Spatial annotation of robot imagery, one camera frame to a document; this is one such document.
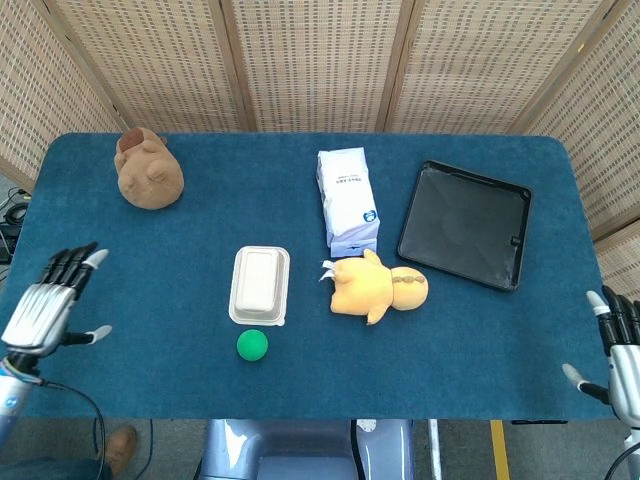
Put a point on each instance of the white metal pole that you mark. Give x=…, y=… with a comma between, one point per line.
x=435, y=450

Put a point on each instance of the white plastic food container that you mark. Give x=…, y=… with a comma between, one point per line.
x=258, y=285

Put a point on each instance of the black square plastic tray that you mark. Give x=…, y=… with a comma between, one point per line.
x=465, y=225

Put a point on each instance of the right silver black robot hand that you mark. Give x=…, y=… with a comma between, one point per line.
x=622, y=370

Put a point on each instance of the blue table cloth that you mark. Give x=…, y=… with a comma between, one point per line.
x=175, y=280

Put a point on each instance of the yellow plush animal toy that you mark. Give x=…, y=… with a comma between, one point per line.
x=365, y=290

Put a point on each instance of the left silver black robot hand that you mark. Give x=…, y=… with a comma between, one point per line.
x=40, y=315

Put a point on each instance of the brown leather shoe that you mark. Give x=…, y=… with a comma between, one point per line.
x=121, y=447

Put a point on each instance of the dark teal trouser leg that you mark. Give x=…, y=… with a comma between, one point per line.
x=45, y=470

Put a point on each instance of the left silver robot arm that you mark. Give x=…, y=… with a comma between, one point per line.
x=11, y=400

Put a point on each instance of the white and blue paper bag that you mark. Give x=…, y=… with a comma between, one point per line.
x=347, y=200

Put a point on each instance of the woven bamboo folding screen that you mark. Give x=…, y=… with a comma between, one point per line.
x=320, y=60

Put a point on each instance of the green foam ball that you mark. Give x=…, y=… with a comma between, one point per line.
x=252, y=345

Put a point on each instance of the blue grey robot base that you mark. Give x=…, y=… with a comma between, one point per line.
x=300, y=450

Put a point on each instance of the brown round plush toy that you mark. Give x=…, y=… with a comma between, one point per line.
x=150, y=175

